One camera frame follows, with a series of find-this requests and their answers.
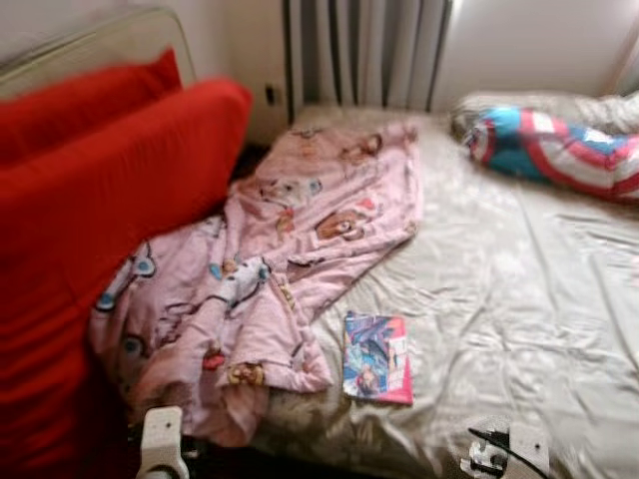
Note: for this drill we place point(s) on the pink cartoon print blanket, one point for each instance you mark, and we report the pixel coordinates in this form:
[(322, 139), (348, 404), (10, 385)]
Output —
[(300, 230)]

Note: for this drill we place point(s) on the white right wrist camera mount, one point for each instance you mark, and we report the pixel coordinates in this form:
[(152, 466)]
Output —
[(526, 449)]

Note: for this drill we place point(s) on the white wall outlet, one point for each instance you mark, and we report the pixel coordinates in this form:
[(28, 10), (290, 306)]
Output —
[(272, 95)]

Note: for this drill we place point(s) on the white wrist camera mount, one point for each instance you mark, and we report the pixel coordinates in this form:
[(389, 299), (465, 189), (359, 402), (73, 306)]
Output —
[(526, 449), (160, 439)]

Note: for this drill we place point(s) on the bed with beige floral sheet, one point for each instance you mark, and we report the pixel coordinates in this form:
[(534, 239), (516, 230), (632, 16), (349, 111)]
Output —
[(499, 299)]

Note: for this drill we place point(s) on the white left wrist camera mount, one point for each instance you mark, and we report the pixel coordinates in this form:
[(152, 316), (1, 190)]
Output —
[(160, 439)]

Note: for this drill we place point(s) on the colourful comic book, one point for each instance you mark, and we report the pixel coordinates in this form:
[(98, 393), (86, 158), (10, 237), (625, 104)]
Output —
[(377, 357)]

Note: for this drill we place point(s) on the red sofa cushion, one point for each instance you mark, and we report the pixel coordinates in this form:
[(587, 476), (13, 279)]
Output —
[(70, 110), (100, 249)]

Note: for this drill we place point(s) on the red white blue bolster pillow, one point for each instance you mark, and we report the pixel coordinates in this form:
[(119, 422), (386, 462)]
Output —
[(559, 155)]

